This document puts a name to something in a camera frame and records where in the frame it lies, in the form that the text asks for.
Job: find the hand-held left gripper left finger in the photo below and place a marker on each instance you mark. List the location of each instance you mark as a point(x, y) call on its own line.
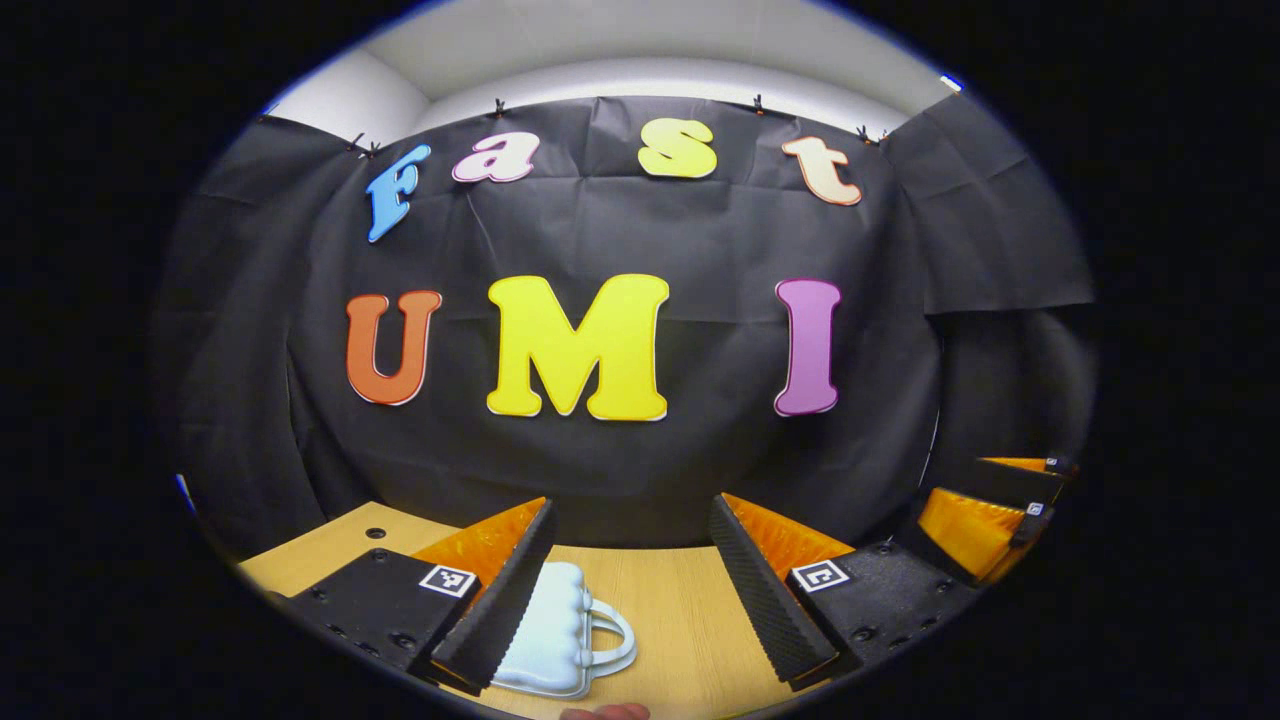
point(510, 610)

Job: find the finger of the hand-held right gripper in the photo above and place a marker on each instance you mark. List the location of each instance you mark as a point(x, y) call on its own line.
point(1060, 467)
point(1000, 485)

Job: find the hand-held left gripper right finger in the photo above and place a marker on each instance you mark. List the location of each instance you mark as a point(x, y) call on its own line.
point(760, 610)

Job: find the light blue small suitcase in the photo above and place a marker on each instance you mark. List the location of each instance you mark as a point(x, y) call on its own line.
point(550, 630)

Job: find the black backdrop cloth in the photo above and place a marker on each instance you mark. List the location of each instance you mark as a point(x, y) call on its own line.
point(700, 240)

